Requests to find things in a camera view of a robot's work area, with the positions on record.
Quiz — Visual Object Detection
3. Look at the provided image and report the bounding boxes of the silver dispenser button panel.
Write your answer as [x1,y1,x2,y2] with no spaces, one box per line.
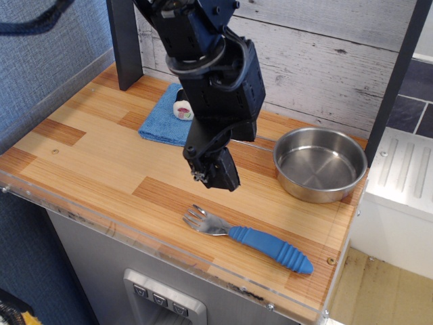
[123,268,208,324]

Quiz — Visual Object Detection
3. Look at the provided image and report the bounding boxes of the dark grey post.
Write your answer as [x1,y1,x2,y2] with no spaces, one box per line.
[365,0,432,167]
[106,0,143,91]

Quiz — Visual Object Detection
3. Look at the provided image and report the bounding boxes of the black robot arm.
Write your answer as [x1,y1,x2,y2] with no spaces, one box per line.
[135,1,265,191]

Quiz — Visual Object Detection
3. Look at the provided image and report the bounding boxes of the stainless steel pan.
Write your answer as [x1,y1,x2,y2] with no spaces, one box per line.
[236,127,369,204]

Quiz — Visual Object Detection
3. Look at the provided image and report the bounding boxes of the dark grey left post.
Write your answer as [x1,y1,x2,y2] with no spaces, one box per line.
[106,0,143,91]

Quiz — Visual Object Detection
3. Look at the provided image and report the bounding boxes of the toy sushi roll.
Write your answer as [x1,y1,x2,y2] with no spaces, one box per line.
[173,88,194,121]

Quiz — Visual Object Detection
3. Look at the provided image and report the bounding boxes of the blue handled metal fork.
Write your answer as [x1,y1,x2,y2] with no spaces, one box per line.
[183,204,314,274]

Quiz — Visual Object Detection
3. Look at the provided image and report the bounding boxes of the blue folded cloth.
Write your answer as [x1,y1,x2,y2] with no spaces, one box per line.
[138,83,192,147]

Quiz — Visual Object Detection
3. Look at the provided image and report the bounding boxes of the dark grey right post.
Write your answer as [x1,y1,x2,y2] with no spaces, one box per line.
[365,0,432,167]

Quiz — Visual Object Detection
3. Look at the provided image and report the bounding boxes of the yellow black object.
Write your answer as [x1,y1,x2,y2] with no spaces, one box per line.
[1,301,42,325]

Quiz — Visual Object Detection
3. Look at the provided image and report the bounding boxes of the white ribbed cabinet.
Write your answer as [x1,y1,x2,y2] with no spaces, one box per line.
[350,128,432,278]

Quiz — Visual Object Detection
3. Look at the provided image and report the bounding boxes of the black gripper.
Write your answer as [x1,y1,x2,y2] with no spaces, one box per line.
[176,37,265,192]

